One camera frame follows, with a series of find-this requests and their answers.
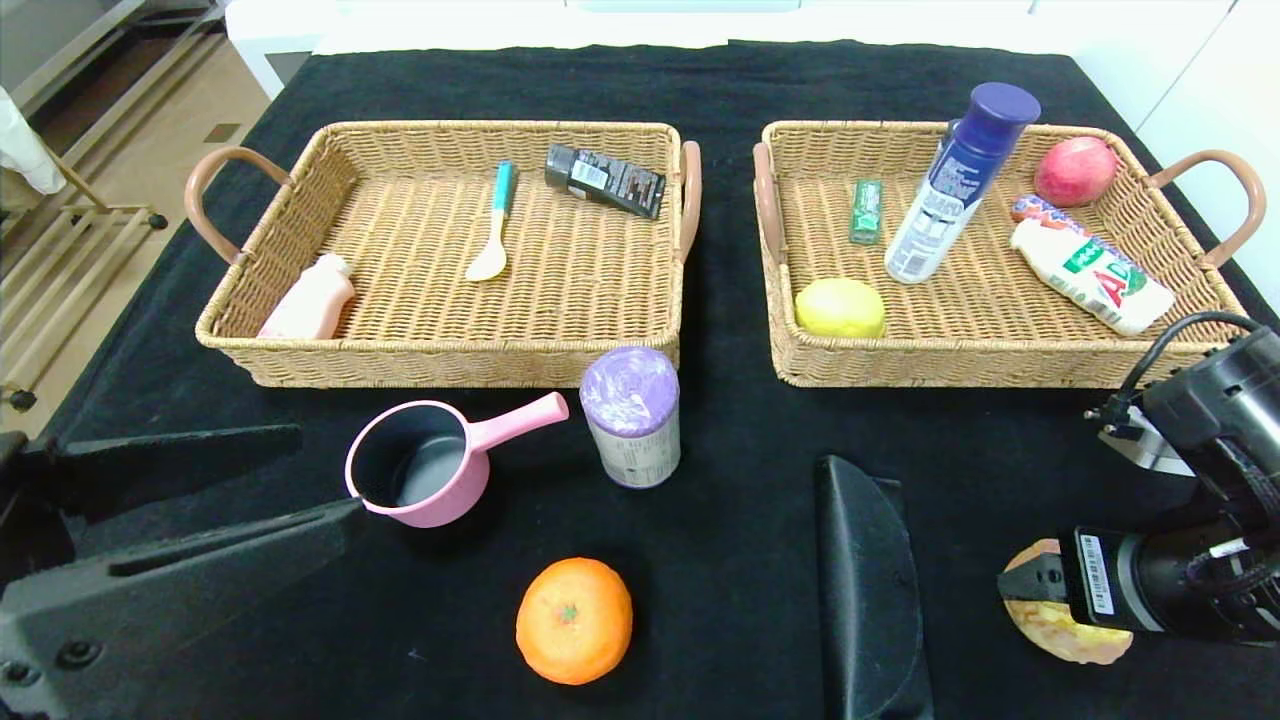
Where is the purple lidded can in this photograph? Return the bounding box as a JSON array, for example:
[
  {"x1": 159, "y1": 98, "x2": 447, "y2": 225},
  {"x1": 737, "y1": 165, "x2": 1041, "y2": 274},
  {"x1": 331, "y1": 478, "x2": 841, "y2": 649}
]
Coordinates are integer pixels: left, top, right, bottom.
[{"x1": 580, "y1": 346, "x2": 683, "y2": 491}]

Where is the grey shelf frame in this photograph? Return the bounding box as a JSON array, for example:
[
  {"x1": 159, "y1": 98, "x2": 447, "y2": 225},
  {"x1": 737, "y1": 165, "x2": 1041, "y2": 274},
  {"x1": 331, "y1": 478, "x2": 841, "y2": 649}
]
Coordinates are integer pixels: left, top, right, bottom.
[{"x1": 0, "y1": 0, "x2": 229, "y2": 151}]

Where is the wicker basket with spatula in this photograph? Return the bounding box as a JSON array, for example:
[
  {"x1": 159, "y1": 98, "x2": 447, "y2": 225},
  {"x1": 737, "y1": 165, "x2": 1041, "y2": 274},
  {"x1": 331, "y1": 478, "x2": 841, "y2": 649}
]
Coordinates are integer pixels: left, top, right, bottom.
[{"x1": 185, "y1": 120, "x2": 703, "y2": 391}]

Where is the pink lotion bottle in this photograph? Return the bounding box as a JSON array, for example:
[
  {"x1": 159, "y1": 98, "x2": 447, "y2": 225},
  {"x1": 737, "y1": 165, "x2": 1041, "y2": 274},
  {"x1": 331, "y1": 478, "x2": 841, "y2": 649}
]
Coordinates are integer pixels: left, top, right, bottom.
[{"x1": 258, "y1": 253, "x2": 358, "y2": 341}]

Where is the red apple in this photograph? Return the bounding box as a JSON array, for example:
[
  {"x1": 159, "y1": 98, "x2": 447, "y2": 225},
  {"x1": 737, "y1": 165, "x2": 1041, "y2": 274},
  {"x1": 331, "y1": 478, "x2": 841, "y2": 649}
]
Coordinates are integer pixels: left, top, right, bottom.
[{"x1": 1032, "y1": 136, "x2": 1119, "y2": 208}]

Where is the orange fruit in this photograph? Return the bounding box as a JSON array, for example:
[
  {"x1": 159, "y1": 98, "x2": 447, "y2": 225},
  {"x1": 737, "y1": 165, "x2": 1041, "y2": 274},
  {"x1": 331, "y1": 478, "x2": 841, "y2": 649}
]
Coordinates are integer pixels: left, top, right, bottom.
[{"x1": 515, "y1": 557, "x2": 635, "y2": 687}]

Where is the black right camera cable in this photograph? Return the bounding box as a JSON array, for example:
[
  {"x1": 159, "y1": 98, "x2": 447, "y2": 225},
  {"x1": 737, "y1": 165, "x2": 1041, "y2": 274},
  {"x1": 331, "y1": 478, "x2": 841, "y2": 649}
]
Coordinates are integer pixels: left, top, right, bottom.
[{"x1": 1085, "y1": 311, "x2": 1263, "y2": 421}]

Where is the white yoghurt drink bottle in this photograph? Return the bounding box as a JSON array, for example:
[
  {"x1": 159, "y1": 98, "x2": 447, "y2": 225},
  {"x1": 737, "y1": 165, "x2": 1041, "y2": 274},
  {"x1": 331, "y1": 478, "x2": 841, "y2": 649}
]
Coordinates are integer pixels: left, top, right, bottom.
[{"x1": 1010, "y1": 219, "x2": 1177, "y2": 337}]

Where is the red blue wrapped snack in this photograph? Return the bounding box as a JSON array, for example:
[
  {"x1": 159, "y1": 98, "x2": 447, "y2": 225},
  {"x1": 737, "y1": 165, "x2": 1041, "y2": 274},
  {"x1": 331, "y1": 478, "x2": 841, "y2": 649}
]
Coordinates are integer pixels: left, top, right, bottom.
[{"x1": 1009, "y1": 195, "x2": 1076, "y2": 235}]

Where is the black tablecloth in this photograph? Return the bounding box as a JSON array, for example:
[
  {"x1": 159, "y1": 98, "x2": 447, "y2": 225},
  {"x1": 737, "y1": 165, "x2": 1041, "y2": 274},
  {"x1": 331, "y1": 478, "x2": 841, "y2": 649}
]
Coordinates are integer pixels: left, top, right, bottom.
[{"x1": 0, "y1": 40, "x2": 1280, "y2": 720}]

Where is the dark cosmetic tube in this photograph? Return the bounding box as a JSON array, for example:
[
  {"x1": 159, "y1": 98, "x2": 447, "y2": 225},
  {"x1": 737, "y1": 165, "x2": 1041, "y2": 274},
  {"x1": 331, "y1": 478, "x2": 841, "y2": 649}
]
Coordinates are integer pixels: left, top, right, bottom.
[{"x1": 545, "y1": 144, "x2": 668, "y2": 221}]

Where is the teal handled beige spatula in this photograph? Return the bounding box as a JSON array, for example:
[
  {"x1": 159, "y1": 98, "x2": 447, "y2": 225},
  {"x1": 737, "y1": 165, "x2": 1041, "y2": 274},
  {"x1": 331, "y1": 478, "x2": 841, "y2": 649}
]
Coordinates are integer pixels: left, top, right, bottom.
[{"x1": 466, "y1": 160, "x2": 519, "y2": 284}]

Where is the pink saucepan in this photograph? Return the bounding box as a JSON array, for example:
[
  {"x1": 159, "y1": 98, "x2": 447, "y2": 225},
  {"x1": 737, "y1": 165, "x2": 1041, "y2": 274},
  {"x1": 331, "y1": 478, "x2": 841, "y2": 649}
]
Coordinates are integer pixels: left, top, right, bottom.
[{"x1": 345, "y1": 392, "x2": 571, "y2": 530}]

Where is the cream bread bun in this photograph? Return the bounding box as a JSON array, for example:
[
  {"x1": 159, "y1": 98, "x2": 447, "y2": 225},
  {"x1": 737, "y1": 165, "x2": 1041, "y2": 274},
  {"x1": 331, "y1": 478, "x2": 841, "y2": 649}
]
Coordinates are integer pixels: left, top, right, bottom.
[{"x1": 1000, "y1": 539, "x2": 1136, "y2": 666}]

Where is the white table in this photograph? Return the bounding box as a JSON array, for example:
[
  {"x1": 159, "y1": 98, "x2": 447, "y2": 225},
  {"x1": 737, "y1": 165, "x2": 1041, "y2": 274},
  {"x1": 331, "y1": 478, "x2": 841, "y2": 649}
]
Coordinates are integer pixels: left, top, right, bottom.
[{"x1": 226, "y1": 0, "x2": 1081, "y2": 101}]

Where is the wicker basket with food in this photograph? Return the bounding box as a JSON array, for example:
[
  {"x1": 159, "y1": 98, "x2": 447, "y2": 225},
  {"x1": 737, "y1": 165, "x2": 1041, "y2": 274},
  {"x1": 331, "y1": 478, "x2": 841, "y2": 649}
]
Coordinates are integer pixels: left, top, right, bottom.
[{"x1": 752, "y1": 120, "x2": 1266, "y2": 391}]

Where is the beige wheeled metal rack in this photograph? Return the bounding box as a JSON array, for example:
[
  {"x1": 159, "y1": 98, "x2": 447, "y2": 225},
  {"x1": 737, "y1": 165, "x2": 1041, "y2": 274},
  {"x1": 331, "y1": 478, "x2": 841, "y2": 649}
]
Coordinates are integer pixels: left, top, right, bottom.
[{"x1": 0, "y1": 150, "x2": 171, "y2": 416}]

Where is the black pouch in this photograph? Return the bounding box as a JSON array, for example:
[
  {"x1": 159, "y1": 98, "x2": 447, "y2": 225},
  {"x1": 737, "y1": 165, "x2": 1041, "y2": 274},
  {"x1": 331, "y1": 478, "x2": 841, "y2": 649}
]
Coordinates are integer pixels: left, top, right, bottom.
[{"x1": 814, "y1": 456, "x2": 935, "y2": 720}]

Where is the yellow lemon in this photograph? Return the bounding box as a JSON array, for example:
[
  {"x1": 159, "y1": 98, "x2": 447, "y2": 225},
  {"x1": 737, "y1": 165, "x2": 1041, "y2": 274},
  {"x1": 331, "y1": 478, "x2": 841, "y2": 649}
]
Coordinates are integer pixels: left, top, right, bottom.
[{"x1": 794, "y1": 277, "x2": 887, "y2": 340}]

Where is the blue capped spray can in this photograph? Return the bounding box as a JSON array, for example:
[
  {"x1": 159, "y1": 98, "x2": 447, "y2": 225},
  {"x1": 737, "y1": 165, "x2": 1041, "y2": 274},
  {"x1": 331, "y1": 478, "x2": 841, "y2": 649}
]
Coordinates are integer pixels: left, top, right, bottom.
[{"x1": 885, "y1": 82, "x2": 1043, "y2": 286}]

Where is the white cloth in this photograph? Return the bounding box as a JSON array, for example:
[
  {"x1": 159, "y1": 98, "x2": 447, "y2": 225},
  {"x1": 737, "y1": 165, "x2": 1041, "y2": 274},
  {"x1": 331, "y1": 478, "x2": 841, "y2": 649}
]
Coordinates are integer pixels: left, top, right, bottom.
[{"x1": 0, "y1": 85, "x2": 69, "y2": 198}]

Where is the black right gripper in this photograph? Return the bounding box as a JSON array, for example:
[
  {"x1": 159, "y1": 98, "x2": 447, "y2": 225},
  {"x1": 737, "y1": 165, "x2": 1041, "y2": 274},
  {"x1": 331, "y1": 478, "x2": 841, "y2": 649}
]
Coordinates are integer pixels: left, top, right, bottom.
[{"x1": 996, "y1": 525, "x2": 1214, "y2": 635}]

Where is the green gum pack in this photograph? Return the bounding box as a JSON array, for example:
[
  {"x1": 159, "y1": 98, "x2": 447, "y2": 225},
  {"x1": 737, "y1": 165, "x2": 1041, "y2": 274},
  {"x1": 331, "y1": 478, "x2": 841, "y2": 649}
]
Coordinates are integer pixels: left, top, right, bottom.
[{"x1": 848, "y1": 178, "x2": 885, "y2": 247}]

